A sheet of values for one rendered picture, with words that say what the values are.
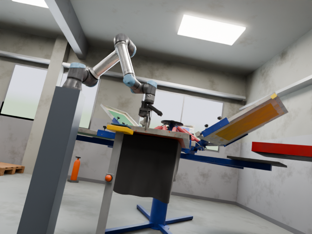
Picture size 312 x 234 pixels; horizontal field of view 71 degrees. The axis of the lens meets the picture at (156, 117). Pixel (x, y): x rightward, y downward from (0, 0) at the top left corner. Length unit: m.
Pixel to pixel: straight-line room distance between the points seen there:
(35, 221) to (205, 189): 4.79
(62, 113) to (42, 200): 0.60
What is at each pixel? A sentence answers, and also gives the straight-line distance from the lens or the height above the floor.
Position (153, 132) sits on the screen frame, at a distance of 1.48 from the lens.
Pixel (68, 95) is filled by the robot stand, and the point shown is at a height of 1.14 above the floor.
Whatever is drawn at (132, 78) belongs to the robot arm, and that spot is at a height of 1.29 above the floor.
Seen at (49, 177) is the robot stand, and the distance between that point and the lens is 1.68.
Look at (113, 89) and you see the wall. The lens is 5.98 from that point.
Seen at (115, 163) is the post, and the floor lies 0.74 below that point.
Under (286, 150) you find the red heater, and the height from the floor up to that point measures 1.05.
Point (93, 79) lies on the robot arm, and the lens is 1.88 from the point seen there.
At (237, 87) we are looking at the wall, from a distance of 6.65.
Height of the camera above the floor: 0.80
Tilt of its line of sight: 11 degrees up
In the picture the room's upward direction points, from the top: 9 degrees clockwise
